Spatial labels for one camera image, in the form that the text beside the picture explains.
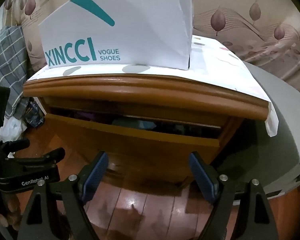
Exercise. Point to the brown wooden nightstand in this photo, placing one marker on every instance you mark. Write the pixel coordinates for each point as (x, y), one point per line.
(140, 90)

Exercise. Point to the blue printed packet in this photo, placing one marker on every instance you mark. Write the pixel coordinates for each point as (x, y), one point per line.
(33, 115)

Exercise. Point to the purple cloth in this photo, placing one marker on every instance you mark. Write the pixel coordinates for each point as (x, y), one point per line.
(86, 116)

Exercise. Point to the white cardboard shoe box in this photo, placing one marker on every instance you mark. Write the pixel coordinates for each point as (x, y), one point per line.
(140, 30)

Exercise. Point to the white patterned table cover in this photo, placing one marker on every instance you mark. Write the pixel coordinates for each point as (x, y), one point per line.
(215, 62)

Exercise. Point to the blue grey cloth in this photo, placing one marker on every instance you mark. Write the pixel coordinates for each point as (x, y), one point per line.
(130, 123)

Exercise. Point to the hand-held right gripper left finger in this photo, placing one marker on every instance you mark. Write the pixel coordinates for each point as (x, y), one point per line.
(96, 173)

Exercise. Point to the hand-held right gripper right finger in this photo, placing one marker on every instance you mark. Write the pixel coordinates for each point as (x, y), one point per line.
(202, 177)

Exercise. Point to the grey plaid cloth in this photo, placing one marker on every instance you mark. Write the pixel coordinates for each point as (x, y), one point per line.
(5, 55)

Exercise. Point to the brown leaf print curtain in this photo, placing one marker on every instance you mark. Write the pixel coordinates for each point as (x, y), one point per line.
(265, 17)

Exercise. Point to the person's left hand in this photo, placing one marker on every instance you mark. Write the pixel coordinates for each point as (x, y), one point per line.
(7, 212)

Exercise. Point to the grey mattress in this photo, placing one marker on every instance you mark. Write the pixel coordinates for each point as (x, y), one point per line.
(277, 130)

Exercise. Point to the white floral print sheet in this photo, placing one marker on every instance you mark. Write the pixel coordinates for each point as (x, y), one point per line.
(10, 130)

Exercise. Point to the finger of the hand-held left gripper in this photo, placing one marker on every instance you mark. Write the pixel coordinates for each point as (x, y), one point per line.
(15, 147)
(40, 156)

